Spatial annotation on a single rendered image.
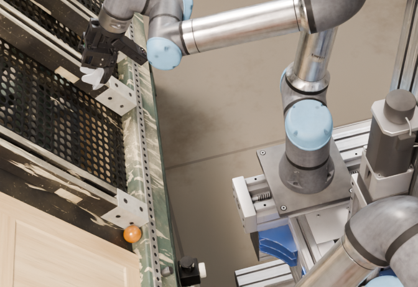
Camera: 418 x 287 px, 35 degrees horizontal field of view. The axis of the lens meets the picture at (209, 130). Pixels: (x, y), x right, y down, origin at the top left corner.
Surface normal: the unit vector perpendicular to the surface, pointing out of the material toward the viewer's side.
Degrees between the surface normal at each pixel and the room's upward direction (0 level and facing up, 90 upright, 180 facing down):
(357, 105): 0
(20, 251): 56
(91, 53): 90
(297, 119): 8
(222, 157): 0
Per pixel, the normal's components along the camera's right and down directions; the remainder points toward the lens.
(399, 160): 0.24, 0.74
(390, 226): -0.77, -0.30
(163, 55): 0.00, 0.77
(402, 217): -0.49, -0.58
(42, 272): 0.78, -0.48
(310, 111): -0.07, -0.52
